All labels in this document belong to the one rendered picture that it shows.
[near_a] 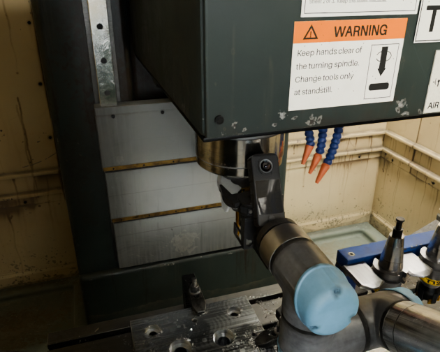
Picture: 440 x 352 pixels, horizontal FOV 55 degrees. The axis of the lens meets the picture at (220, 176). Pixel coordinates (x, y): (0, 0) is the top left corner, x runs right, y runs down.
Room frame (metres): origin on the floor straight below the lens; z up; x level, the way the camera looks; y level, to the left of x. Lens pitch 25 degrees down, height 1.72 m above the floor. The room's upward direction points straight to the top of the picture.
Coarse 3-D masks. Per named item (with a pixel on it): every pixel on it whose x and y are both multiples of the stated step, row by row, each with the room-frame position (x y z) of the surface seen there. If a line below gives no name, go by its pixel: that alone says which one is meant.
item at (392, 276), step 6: (372, 264) 0.66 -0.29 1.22; (378, 264) 0.65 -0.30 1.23; (378, 270) 0.63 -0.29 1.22; (384, 270) 0.63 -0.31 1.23; (402, 270) 0.63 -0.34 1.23; (408, 270) 0.63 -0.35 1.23; (384, 276) 0.62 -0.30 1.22; (390, 276) 0.62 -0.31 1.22; (396, 276) 0.62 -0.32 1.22; (402, 276) 0.63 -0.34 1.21; (384, 282) 0.62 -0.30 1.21; (390, 282) 0.62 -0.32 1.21; (396, 282) 0.62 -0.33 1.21; (402, 282) 0.63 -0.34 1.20
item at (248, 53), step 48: (144, 0) 0.85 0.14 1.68; (192, 0) 0.50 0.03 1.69; (240, 0) 0.49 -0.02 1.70; (288, 0) 0.51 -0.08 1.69; (144, 48) 0.90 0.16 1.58; (192, 48) 0.51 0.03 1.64; (240, 48) 0.49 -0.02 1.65; (288, 48) 0.51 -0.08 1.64; (432, 48) 0.57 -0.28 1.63; (192, 96) 0.51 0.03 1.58; (240, 96) 0.49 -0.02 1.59; (288, 96) 0.51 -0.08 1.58
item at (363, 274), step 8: (352, 264) 0.66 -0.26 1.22; (360, 264) 0.66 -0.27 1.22; (352, 272) 0.64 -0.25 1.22; (360, 272) 0.64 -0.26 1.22; (368, 272) 0.64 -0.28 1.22; (360, 280) 0.62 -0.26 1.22; (368, 280) 0.62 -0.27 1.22; (376, 280) 0.62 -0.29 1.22; (368, 288) 0.60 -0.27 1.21; (376, 288) 0.60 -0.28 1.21
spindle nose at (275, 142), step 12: (204, 144) 0.66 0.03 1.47; (216, 144) 0.64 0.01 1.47; (228, 144) 0.63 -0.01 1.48; (240, 144) 0.63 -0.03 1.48; (252, 144) 0.63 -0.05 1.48; (264, 144) 0.64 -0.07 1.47; (276, 144) 0.66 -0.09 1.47; (204, 156) 0.66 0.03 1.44; (216, 156) 0.64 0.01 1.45; (228, 156) 0.63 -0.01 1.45; (240, 156) 0.63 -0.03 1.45; (204, 168) 0.66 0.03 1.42; (216, 168) 0.64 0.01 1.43; (228, 168) 0.63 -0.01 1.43; (240, 168) 0.63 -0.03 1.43
